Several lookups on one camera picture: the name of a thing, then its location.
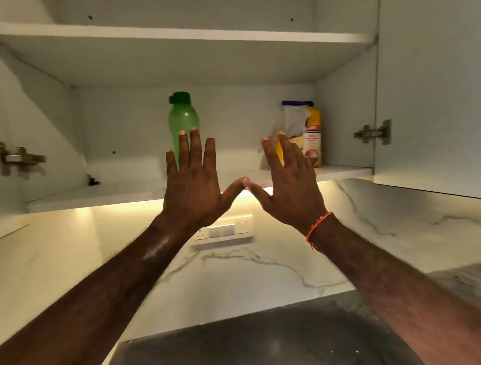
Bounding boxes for person's right hand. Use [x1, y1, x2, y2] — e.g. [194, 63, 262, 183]
[246, 133, 328, 234]

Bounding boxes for person's left hand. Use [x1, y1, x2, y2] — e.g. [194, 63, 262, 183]
[161, 127, 250, 234]

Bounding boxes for person's right forearm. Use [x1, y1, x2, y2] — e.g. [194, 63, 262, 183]
[305, 214, 481, 365]

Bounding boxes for person's left forearm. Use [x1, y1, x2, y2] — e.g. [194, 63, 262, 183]
[0, 214, 188, 365]

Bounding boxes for yellow and white food packet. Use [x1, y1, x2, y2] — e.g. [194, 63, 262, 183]
[259, 100, 323, 170]

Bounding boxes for green plastic water bottle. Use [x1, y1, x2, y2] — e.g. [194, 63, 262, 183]
[168, 91, 200, 163]

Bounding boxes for orange thread wristband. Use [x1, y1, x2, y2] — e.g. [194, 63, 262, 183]
[305, 211, 334, 250]

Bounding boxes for metal cabinet hinge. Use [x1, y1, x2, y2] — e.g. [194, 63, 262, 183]
[353, 119, 392, 146]
[0, 141, 47, 177]

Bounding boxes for white cabinet shelf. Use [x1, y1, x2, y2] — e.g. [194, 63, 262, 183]
[0, 22, 377, 88]

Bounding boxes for white cabinet door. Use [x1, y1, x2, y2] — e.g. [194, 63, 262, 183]
[373, 0, 481, 199]

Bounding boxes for white wall switch panel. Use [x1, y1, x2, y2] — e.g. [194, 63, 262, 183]
[190, 214, 255, 246]

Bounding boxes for white wall cabinet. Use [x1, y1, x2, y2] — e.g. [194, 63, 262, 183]
[0, 0, 379, 238]

